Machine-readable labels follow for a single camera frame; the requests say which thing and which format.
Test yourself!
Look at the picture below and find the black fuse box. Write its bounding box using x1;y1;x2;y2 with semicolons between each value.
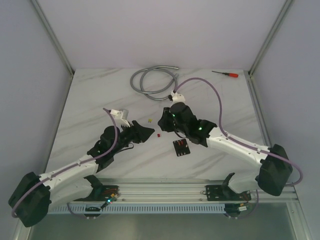
172;138;191;157

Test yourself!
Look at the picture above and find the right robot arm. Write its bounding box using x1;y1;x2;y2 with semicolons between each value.
158;102;293;200

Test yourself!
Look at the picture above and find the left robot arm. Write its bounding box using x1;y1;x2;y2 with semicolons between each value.
8;120;155;228

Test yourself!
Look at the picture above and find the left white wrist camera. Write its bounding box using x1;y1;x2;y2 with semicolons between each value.
110;108;131;127

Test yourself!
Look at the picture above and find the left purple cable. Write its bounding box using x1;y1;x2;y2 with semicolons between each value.
11;107;121;221

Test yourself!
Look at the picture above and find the purple cable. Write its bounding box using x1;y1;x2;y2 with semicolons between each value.
172;77;305;220
11;107;121;221

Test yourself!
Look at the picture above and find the grey coiled metal hose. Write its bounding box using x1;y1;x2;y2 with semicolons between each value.
129;65;180;102

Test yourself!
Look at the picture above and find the aluminium rail frame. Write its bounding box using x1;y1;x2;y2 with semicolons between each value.
24;177;300;207

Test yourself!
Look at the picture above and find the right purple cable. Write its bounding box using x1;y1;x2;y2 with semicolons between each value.
172;77;305;220

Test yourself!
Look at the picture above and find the red handled screwdriver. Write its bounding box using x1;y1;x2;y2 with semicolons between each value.
212;70;239;78

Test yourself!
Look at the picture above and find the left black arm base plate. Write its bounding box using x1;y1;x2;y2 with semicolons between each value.
75;185;119;202

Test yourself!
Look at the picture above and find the perforated cable duct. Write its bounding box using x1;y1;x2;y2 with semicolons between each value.
48;204;251;215

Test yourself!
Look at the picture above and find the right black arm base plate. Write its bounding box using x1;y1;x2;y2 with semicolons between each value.
203;185;252;202

